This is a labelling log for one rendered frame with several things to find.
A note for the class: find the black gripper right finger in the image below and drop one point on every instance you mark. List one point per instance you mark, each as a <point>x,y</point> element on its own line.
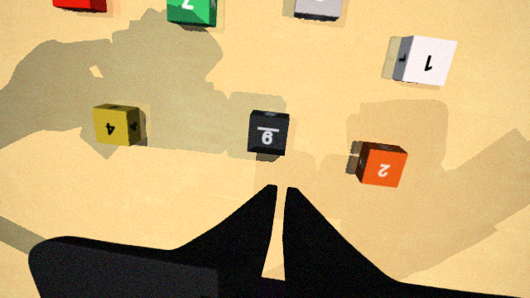
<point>320,263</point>

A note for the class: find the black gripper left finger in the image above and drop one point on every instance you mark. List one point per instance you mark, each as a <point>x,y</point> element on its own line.
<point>226,261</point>

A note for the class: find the red block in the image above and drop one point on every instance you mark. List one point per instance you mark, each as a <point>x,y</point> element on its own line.
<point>82,5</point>

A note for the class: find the orange block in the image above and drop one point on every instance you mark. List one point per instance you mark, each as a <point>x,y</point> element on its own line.
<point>380,164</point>

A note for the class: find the yellow block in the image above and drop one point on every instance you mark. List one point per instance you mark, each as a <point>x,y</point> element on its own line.
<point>117,124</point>

